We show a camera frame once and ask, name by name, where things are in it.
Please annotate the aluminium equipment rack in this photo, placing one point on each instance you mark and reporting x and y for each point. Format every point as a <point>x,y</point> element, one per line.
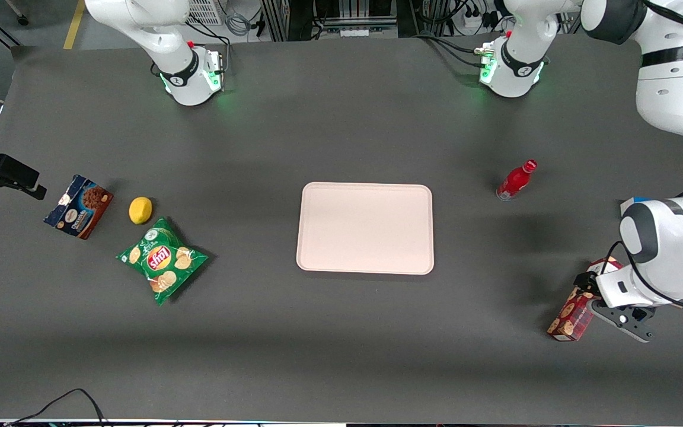
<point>329,15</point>

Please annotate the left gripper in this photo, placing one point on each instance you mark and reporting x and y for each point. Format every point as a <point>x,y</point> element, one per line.
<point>584,280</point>

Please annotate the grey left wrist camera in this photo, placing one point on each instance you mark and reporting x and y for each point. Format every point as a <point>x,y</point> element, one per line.
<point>626,320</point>

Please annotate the pale pink plastic tray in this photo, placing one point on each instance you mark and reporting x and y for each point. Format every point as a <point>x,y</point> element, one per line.
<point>365,228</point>

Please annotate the blue chocolate cookie box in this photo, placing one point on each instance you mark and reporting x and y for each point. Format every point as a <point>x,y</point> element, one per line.
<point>79,206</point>

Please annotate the yellow lemon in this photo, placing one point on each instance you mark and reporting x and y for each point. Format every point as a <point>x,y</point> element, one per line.
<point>140,210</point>

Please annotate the red plaid cookie box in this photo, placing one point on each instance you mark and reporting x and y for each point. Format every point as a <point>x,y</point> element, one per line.
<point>573,314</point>

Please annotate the red soda bottle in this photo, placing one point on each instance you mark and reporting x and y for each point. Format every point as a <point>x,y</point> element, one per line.
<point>514,181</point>

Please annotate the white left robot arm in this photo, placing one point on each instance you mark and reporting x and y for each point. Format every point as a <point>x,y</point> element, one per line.
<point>673,89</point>

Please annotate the white power strip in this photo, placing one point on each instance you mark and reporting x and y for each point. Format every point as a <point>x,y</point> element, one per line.
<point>476,22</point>

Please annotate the green chips bag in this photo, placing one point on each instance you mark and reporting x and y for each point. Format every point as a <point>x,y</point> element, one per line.
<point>160,261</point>

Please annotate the white perforated box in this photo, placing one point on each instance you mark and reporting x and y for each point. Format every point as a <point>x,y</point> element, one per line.
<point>205,10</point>

